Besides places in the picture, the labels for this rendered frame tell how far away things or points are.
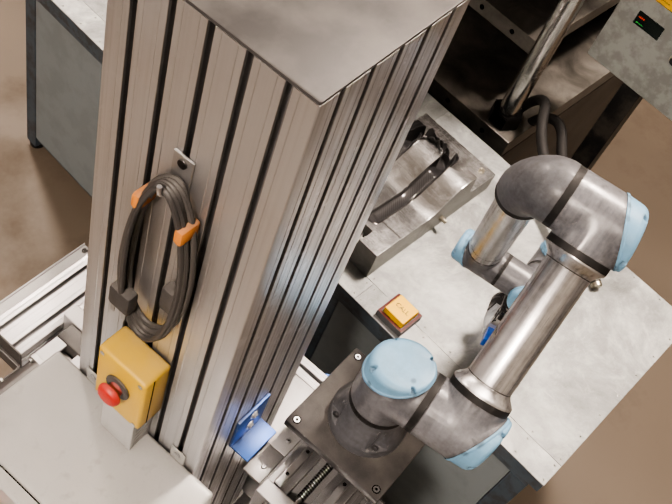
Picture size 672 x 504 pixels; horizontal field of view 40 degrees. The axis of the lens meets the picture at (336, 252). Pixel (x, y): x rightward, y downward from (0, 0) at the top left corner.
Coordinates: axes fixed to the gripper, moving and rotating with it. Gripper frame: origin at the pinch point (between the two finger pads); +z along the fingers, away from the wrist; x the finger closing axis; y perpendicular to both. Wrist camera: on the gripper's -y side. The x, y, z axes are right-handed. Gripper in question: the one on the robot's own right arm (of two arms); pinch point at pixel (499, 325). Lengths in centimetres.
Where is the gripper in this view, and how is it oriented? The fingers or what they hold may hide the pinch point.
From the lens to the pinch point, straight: 223.2
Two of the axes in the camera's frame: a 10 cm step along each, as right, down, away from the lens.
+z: -2.5, 5.7, 7.8
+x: 8.9, 4.6, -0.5
